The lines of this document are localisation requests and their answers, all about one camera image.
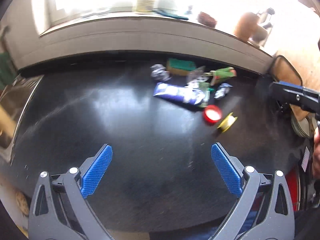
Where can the purple toothpaste tube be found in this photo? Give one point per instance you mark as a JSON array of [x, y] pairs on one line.
[[188, 95]]

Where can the wooden board black frame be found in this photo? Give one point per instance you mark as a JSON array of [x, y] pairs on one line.
[[282, 70]]

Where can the blue white wrapper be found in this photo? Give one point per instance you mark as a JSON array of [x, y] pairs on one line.
[[160, 73]]

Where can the stainless steel sink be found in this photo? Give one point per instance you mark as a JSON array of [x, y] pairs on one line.
[[15, 99]]

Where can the yellow spool white thread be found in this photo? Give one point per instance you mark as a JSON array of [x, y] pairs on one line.
[[227, 122]]

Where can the green and yellow sponge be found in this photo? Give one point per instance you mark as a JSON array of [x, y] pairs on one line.
[[180, 67]]

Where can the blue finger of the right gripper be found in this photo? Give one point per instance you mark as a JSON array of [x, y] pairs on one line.
[[290, 86], [307, 99]]

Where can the yellow cutting board in sink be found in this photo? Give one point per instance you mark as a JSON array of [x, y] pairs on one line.
[[7, 124]]

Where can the teal cloth on sill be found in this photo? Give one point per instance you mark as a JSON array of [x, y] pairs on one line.
[[166, 14]]

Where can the green cloth by sink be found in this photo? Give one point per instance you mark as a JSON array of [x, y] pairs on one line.
[[7, 72]]

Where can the brown scrubber on sill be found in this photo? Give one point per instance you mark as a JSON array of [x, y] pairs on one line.
[[207, 20]]

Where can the red jar lid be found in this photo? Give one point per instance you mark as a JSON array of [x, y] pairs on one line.
[[212, 114]]

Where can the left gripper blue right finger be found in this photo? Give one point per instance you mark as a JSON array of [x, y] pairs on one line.
[[228, 171]]

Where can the floral ceramic pot lid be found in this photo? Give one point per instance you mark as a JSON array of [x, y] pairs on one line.
[[22, 203]]

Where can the silver pill blister pack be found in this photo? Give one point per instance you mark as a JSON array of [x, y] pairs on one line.
[[197, 75]]

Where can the green plastic packaging piece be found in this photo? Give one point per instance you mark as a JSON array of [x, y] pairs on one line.
[[220, 75]]

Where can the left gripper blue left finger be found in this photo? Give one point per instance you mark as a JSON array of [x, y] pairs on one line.
[[93, 169]]

